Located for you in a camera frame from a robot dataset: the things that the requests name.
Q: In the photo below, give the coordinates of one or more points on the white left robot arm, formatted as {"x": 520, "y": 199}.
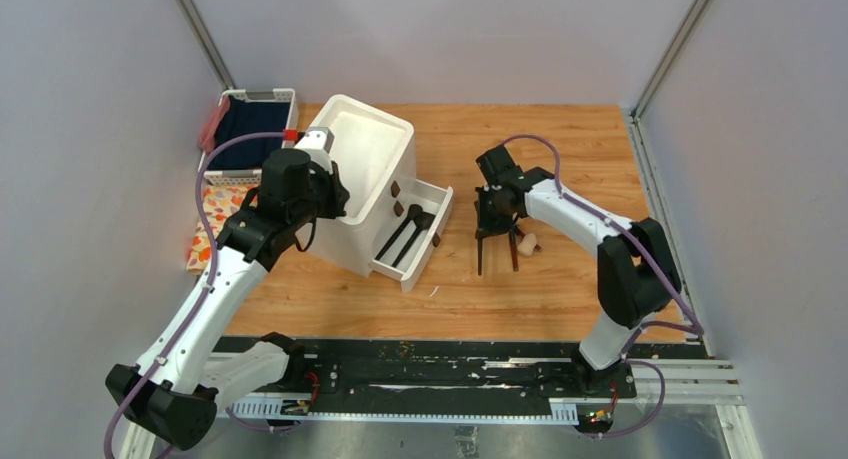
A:
{"x": 170, "y": 391}

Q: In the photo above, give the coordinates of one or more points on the white bottom drawer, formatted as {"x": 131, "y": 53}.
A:
{"x": 411, "y": 228}

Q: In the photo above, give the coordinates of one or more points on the red lip gloss tube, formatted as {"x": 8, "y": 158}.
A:
{"x": 520, "y": 234}

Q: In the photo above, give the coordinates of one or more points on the pink cloth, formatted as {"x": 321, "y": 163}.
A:
{"x": 206, "y": 140}

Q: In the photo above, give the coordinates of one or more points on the brown lip liner pencil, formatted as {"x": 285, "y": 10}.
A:
{"x": 513, "y": 250}

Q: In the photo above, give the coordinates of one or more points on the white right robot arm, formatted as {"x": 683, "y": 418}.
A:
{"x": 636, "y": 274}

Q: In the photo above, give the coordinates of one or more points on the floral orange cloth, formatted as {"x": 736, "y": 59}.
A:
{"x": 219, "y": 203}

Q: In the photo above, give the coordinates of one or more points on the white drawer organizer box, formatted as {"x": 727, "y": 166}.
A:
{"x": 372, "y": 148}

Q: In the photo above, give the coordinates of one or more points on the white perforated basket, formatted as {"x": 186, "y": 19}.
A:
{"x": 258, "y": 123}

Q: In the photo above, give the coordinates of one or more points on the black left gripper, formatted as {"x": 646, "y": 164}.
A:
{"x": 339, "y": 194}

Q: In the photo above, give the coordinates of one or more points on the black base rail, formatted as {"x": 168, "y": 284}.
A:
{"x": 423, "y": 378}

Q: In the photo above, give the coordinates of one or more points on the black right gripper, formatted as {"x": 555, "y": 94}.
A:
{"x": 485, "y": 226}

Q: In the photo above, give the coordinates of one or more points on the beige gourd makeup sponge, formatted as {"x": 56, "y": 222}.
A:
{"x": 527, "y": 245}

